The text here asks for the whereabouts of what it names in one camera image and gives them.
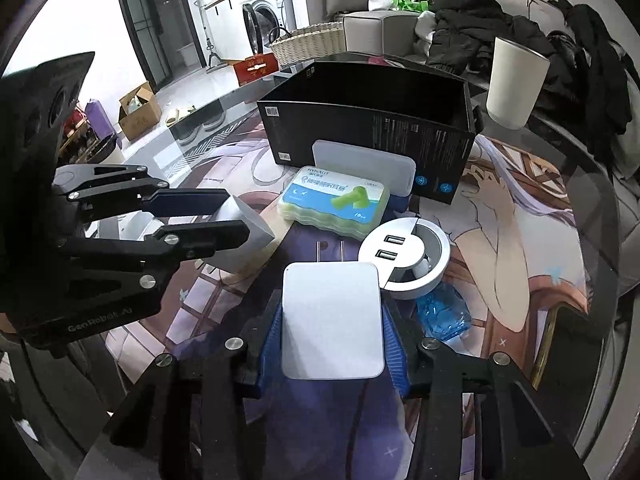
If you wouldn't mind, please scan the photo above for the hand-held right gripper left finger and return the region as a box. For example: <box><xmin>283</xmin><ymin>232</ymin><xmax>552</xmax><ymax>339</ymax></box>
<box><xmin>107</xmin><ymin>304</ymin><xmax>287</xmax><ymax>480</ymax></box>

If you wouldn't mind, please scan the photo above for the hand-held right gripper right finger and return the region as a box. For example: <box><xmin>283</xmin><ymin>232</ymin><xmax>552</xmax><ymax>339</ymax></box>
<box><xmin>381</xmin><ymin>304</ymin><xmax>592</xmax><ymax>480</ymax></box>

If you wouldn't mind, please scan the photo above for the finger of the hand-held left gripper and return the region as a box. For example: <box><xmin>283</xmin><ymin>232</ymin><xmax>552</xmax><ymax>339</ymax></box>
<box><xmin>52</xmin><ymin>163</ymin><xmax>234</xmax><ymax>224</ymax></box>
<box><xmin>56</xmin><ymin>219</ymin><xmax>252</xmax><ymax>292</ymax></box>

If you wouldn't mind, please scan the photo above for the small white grey block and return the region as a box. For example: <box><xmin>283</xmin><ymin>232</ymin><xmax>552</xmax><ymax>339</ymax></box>
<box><xmin>206</xmin><ymin>194</ymin><xmax>277</xmax><ymax>272</ymax></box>

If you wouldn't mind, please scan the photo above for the white wall charger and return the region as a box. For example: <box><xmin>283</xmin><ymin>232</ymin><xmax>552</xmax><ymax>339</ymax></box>
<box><xmin>281</xmin><ymin>241</ymin><xmax>386</xmax><ymax>380</ymax></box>

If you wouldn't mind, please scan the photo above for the round white usb hub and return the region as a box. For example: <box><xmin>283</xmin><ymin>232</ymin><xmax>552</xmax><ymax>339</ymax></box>
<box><xmin>358</xmin><ymin>217</ymin><xmax>452</xmax><ymax>302</ymax></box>

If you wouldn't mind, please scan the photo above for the black cardboard box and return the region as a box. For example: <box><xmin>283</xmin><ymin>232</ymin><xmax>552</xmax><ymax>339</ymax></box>
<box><xmin>256</xmin><ymin>58</ymin><xmax>484</xmax><ymax>206</ymax></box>

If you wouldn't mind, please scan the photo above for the clear blue plastic case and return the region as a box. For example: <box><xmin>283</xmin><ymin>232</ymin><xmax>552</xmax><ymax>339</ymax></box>
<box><xmin>413</xmin><ymin>282</ymin><xmax>474</xmax><ymax>345</ymax></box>

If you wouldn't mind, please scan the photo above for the grey white sneaker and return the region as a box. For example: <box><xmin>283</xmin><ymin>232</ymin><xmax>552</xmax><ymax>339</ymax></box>
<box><xmin>178</xmin><ymin>110</ymin><xmax>225</xmax><ymax>147</ymax></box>

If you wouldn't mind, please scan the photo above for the brown cardboard box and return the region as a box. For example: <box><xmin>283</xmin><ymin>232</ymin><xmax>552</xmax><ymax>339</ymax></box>
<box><xmin>118</xmin><ymin>81</ymin><xmax>164</xmax><ymax>142</ymax></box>

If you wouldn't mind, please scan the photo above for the purple bag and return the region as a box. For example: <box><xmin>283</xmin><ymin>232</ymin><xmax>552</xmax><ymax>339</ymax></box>
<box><xmin>83</xmin><ymin>99</ymin><xmax>119</xmax><ymax>146</ymax></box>

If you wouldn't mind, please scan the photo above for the clear earplug case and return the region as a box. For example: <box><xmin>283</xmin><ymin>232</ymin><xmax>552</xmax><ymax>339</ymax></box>
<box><xmin>276</xmin><ymin>164</ymin><xmax>391</xmax><ymax>242</ymax></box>

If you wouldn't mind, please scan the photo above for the white storage bin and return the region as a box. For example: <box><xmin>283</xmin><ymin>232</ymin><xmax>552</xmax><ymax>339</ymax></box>
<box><xmin>177</xmin><ymin>42</ymin><xmax>201</xmax><ymax>69</ymax></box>

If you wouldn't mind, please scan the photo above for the red gift bag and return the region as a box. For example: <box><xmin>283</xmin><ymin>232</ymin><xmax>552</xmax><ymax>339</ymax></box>
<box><xmin>232</xmin><ymin>53</ymin><xmax>279</xmax><ymax>86</ymax></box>

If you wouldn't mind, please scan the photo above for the printed desk mat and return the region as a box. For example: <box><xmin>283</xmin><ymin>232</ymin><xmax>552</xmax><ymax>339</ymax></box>
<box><xmin>104</xmin><ymin>109</ymin><xmax>592</xmax><ymax>480</ymax></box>

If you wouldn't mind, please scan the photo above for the floor mop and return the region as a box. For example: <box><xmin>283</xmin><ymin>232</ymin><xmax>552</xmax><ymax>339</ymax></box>
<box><xmin>192</xmin><ymin>0</ymin><xmax>232</xmax><ymax>72</ymax></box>

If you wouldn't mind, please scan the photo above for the white power bank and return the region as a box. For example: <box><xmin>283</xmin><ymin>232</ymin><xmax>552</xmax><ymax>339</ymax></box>
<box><xmin>311</xmin><ymin>139</ymin><xmax>417</xmax><ymax>199</ymax></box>

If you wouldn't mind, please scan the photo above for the dark framed glass door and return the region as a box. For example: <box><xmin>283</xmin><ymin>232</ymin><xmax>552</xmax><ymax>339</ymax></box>
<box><xmin>112</xmin><ymin>0</ymin><xmax>194</xmax><ymax>94</ymax></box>

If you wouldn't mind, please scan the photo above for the wicker basket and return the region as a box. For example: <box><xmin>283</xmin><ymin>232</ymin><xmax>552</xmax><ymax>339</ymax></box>
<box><xmin>269</xmin><ymin>24</ymin><xmax>347</xmax><ymax>69</ymax></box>

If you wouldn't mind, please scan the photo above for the white washing machine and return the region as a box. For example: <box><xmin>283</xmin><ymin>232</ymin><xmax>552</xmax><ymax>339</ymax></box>
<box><xmin>242</xmin><ymin>0</ymin><xmax>294</xmax><ymax>56</ymax></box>

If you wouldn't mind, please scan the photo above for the white cup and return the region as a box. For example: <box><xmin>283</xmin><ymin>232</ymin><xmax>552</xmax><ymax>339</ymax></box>
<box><xmin>486</xmin><ymin>35</ymin><xmax>551</xmax><ymax>130</ymax></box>

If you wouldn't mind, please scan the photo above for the black puffer jacket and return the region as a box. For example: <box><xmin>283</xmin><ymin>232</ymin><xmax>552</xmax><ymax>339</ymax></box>
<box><xmin>429</xmin><ymin>0</ymin><xmax>507</xmax><ymax>79</ymax></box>

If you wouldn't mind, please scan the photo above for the black clothing pile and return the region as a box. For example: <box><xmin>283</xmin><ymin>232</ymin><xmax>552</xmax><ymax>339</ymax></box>
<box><xmin>544</xmin><ymin>0</ymin><xmax>637</xmax><ymax>137</ymax></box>

